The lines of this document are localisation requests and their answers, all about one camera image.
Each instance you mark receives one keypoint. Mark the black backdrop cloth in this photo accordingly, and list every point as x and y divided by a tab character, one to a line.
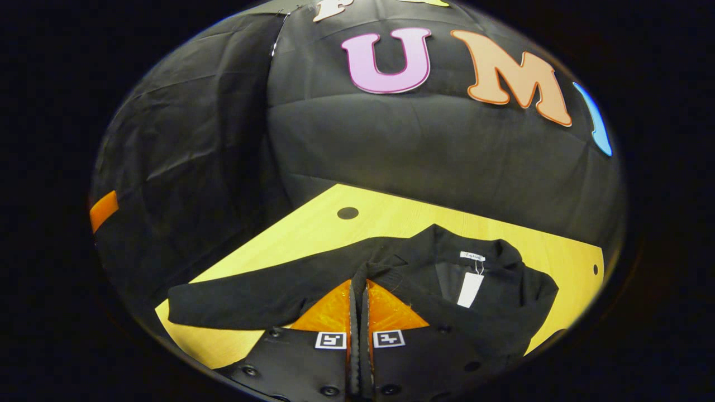
419	145

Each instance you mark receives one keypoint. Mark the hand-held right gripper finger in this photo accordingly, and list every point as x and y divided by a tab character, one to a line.
354	357
365	363

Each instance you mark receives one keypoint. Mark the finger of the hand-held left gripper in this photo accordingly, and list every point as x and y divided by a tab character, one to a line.
104	209

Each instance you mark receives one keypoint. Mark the black buttoned shirt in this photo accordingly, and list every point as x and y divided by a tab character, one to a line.
268	290

